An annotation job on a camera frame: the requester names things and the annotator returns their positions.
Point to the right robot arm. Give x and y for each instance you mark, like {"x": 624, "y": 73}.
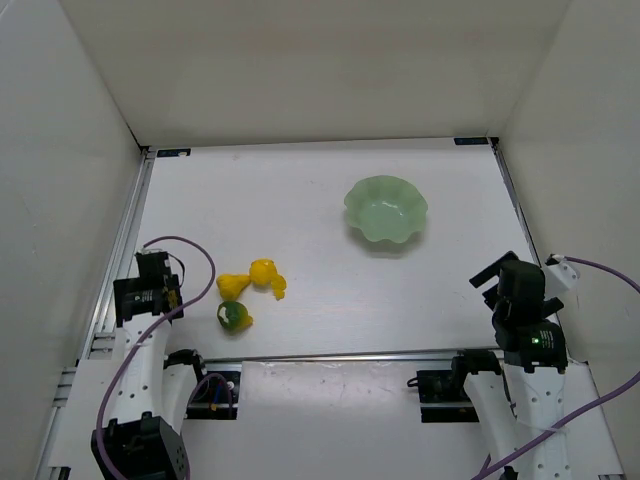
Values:
{"x": 518, "y": 396}

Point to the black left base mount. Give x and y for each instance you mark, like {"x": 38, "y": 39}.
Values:
{"x": 215, "y": 401}

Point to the green fake fruit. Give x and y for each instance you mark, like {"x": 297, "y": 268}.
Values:
{"x": 234, "y": 317}

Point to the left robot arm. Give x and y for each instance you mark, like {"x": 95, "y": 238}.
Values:
{"x": 139, "y": 435}

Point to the green wavy fruit bowl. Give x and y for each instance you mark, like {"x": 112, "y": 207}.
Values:
{"x": 385, "y": 208}

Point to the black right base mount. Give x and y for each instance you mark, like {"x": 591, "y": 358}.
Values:
{"x": 441, "y": 401}

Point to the aluminium rail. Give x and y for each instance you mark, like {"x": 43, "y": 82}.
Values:
{"x": 425, "y": 355}
{"x": 102, "y": 318}
{"x": 517, "y": 206}

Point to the front aluminium rail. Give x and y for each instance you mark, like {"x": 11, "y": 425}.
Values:
{"x": 425, "y": 355}

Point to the yellow fake pear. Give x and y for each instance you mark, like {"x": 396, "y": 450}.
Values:
{"x": 230, "y": 286}

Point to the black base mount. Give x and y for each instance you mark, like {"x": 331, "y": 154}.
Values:
{"x": 441, "y": 401}
{"x": 215, "y": 401}

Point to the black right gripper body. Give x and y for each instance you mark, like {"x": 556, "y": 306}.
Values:
{"x": 484, "y": 276}

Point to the left aluminium rail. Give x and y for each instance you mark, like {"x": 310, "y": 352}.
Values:
{"x": 102, "y": 318}

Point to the yellow fake fruit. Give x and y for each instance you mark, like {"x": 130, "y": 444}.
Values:
{"x": 263, "y": 273}

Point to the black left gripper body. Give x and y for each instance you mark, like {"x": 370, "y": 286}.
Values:
{"x": 151, "y": 265}

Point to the right aluminium rail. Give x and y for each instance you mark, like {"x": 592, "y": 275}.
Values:
{"x": 517, "y": 206}

